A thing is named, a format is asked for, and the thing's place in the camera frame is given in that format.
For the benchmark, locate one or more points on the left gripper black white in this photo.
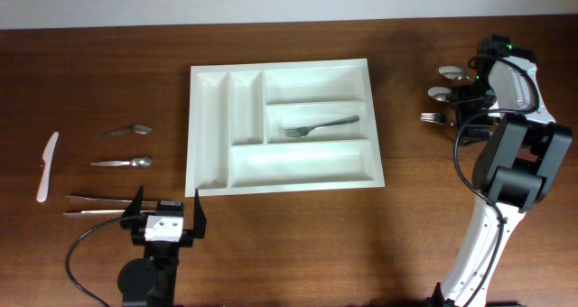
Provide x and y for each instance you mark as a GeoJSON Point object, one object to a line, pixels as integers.
{"type": "Point", "coordinates": [130, 220]}

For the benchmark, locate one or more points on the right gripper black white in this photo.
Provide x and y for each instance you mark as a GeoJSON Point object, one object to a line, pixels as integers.
{"type": "Point", "coordinates": [482, 120]}

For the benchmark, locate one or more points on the large metal spoon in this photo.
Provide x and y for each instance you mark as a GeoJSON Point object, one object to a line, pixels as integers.
{"type": "Point", "coordinates": [441, 94]}
{"type": "Point", "coordinates": [453, 73]}

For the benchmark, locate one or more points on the metal fork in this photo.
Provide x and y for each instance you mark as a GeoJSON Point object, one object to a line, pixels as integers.
{"type": "Point", "coordinates": [303, 131]}
{"type": "Point", "coordinates": [436, 118]}

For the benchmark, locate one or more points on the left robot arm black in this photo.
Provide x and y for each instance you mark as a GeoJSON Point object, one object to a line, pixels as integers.
{"type": "Point", "coordinates": [150, 280]}

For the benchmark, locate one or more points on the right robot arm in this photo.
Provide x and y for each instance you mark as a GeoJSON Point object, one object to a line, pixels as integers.
{"type": "Point", "coordinates": [523, 150]}

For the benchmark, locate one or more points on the small metal teaspoon lower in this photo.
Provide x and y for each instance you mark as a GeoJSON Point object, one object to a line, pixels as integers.
{"type": "Point", "coordinates": [137, 162]}

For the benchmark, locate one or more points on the small metal teaspoon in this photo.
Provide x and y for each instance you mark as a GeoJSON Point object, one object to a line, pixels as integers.
{"type": "Point", "coordinates": [136, 129]}
{"type": "Point", "coordinates": [137, 162]}

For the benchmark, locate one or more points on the metal tweezers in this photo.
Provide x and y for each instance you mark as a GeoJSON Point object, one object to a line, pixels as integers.
{"type": "Point", "coordinates": [102, 211]}

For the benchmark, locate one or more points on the small metal teaspoon upper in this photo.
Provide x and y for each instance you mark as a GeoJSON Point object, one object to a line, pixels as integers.
{"type": "Point", "coordinates": [136, 129]}

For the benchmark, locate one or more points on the white plastic knife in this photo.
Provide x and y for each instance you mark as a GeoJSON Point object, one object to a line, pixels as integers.
{"type": "Point", "coordinates": [43, 190]}

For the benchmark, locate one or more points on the white plastic cutlery tray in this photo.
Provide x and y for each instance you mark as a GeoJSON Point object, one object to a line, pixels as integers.
{"type": "Point", "coordinates": [237, 114]}

